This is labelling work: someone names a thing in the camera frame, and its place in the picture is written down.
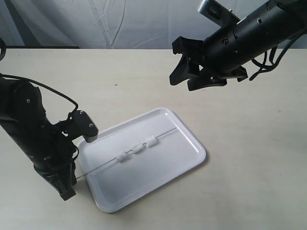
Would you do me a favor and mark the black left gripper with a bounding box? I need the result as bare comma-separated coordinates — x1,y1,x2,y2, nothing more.
14,115,77,201

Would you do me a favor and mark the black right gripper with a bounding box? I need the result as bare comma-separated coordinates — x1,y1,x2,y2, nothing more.
169,14,276,91

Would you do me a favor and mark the thin metal skewer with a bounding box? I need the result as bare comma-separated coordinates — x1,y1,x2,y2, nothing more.
77,127,177,180

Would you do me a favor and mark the white foam piece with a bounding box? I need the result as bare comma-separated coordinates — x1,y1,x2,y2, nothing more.
132,143,145,154
145,136,158,148
116,153,130,163

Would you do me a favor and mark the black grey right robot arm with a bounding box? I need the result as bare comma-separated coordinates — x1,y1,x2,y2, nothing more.
169,0,307,91

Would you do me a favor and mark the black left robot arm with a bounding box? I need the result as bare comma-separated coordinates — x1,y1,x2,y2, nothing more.
0,78,76,201

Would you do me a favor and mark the white rectangular plastic tray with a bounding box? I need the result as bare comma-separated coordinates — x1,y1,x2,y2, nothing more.
78,108,207,213

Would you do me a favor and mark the white backdrop cloth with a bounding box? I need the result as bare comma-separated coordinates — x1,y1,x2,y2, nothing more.
0,0,307,50

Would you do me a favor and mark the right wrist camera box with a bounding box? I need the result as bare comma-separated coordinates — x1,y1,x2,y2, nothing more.
198,0,240,27

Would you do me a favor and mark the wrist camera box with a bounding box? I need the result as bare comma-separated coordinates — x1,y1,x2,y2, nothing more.
66,110,99,143
198,0,240,27

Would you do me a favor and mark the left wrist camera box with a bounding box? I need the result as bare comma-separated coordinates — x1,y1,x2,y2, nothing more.
66,110,99,143

